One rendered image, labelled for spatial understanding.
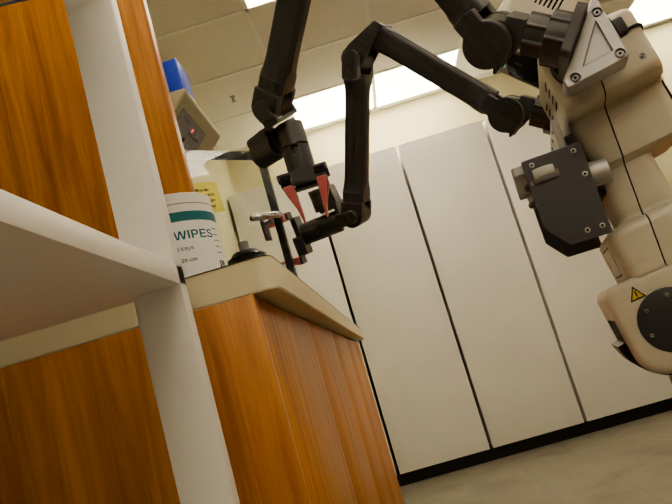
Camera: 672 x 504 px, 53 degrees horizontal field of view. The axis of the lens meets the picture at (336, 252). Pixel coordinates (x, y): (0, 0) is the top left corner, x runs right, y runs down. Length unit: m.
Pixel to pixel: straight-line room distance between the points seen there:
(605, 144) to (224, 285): 0.74
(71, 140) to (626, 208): 1.13
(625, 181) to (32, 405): 0.97
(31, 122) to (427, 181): 3.42
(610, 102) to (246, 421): 0.83
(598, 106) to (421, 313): 3.42
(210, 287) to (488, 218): 3.98
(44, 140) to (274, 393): 1.01
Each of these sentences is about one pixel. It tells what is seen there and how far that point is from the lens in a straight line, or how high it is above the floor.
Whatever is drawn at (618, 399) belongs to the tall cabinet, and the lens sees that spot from 4.77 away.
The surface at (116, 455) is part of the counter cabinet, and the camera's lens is 0.82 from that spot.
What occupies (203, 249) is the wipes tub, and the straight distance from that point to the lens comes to 0.96.
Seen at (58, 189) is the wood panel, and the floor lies 1.33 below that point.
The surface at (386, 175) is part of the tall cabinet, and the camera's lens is 4.72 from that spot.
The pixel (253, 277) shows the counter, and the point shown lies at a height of 0.92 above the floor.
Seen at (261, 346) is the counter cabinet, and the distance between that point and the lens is 0.77.
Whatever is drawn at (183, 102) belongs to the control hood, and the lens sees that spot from 1.65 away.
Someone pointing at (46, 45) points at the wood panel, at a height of 1.66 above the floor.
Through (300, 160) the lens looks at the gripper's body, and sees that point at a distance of 1.35.
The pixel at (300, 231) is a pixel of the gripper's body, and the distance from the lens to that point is 1.75.
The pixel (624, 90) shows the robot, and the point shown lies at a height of 1.11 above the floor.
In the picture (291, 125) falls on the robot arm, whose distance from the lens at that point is 1.37.
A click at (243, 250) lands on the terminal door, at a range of 1.63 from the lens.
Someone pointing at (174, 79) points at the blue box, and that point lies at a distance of 1.68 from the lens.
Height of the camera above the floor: 0.78
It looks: 10 degrees up
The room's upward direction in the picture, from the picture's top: 16 degrees counter-clockwise
